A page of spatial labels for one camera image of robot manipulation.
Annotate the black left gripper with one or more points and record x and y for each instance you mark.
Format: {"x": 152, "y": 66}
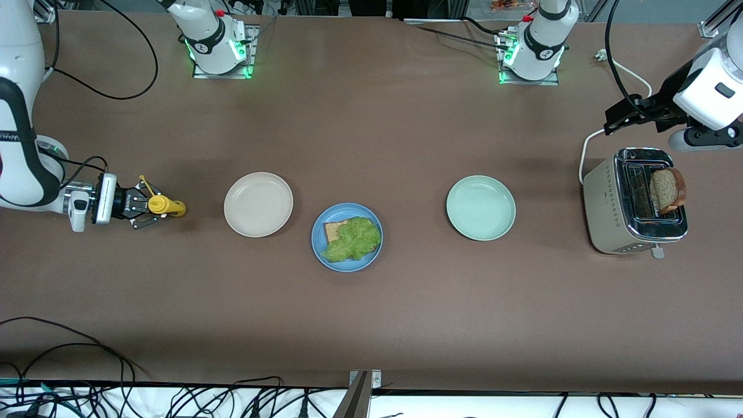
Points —
{"x": 659, "y": 103}

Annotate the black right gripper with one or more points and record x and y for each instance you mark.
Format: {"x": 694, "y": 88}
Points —
{"x": 120, "y": 201}

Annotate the yellow mustard squeeze bottle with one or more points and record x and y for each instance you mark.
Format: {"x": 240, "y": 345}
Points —
{"x": 159, "y": 204}

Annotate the brown bread slice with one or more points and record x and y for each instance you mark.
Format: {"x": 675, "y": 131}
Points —
{"x": 664, "y": 188}
{"x": 332, "y": 229}

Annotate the green lettuce leaf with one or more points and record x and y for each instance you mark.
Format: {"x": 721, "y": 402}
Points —
{"x": 354, "y": 238}

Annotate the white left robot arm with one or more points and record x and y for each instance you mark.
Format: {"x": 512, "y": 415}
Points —
{"x": 540, "y": 49}

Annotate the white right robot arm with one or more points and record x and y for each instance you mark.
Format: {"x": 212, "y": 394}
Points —
{"x": 17, "y": 35}

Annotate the beige round plate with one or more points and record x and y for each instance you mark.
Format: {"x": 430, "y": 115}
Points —
{"x": 258, "y": 204}

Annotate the pale green round plate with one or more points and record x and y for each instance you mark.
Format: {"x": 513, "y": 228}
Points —
{"x": 480, "y": 208}

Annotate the blue round plate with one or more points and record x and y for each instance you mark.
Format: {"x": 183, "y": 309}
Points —
{"x": 348, "y": 266}

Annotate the silver beige toaster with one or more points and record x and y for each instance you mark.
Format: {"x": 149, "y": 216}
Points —
{"x": 606, "y": 203}

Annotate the orange snack package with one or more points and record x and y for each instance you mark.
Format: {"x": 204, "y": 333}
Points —
{"x": 511, "y": 4}

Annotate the grey metal beam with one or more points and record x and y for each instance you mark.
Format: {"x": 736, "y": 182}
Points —
{"x": 354, "y": 403}

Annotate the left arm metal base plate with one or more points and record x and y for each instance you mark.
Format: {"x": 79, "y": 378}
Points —
{"x": 528, "y": 82}

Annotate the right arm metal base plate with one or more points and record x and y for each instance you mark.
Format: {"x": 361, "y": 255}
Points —
{"x": 223, "y": 75}

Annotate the silver metal bracket plate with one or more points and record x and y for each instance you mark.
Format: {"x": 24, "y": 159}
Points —
{"x": 374, "y": 378}

